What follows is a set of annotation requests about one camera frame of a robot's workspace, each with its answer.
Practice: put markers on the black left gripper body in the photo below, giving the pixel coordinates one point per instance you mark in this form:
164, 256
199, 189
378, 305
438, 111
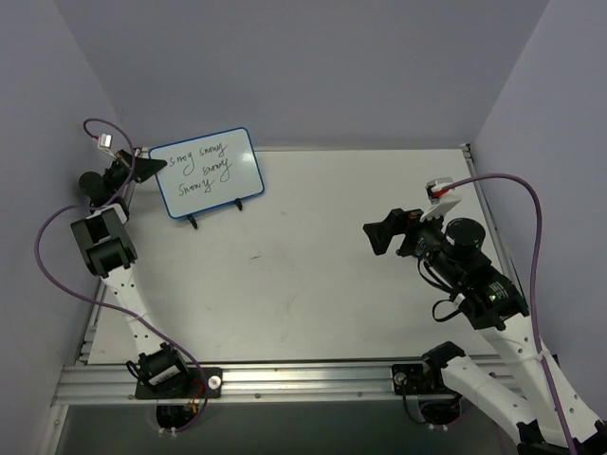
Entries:
129, 164

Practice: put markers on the black left whiteboard foot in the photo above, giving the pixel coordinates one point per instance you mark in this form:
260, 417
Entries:
193, 222

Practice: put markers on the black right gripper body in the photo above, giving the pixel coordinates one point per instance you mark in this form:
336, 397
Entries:
404, 232

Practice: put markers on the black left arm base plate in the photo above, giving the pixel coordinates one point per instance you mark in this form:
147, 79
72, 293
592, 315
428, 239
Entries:
175, 384

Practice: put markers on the blue-framed whiteboard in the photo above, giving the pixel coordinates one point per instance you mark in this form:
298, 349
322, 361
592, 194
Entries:
207, 172

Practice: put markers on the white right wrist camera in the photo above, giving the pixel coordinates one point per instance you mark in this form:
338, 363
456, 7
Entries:
442, 199

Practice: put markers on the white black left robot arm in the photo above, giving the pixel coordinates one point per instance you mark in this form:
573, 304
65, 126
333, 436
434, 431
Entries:
109, 253

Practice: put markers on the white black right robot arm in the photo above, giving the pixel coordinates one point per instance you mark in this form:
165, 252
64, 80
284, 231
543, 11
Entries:
546, 415

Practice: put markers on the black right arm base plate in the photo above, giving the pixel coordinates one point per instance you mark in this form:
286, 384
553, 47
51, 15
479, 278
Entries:
418, 378

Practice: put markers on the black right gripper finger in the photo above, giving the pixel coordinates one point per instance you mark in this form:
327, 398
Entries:
380, 235
398, 220

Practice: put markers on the aluminium table edge rail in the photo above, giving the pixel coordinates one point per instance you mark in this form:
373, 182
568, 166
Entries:
474, 205

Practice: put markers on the aluminium front frame rail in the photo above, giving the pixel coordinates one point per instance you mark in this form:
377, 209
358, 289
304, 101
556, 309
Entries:
291, 382

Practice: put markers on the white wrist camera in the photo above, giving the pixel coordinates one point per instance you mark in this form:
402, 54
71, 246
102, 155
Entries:
104, 142
442, 199

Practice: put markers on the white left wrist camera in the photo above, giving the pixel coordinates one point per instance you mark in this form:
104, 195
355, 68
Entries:
104, 142

